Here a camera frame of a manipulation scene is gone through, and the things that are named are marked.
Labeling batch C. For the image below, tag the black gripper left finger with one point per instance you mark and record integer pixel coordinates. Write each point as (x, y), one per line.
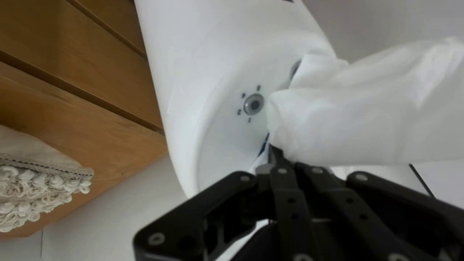
(241, 218)

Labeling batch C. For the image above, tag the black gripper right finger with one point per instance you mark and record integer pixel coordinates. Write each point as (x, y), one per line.
(377, 218)

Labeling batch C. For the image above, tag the white towel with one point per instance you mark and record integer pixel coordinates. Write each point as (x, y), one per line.
(367, 107)

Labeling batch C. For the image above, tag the white tower fan heater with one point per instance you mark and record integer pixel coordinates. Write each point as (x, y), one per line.
(207, 59)

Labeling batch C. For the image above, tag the blue white patterned rug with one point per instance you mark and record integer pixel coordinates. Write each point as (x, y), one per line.
(33, 194)

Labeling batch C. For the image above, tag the wooden dresser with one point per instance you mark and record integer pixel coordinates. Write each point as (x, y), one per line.
(73, 82)

